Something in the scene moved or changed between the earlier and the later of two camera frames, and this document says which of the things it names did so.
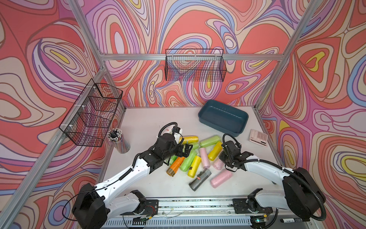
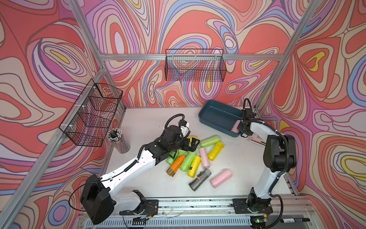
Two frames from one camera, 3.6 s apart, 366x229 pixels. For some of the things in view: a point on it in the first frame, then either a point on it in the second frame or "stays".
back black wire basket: x=198 y=65 stays
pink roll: x=218 y=164 -> x=234 y=128
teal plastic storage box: x=223 y=117 stays
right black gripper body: x=226 y=159 -> x=244 y=130
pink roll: x=222 y=177 stays
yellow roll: x=215 y=151 stays
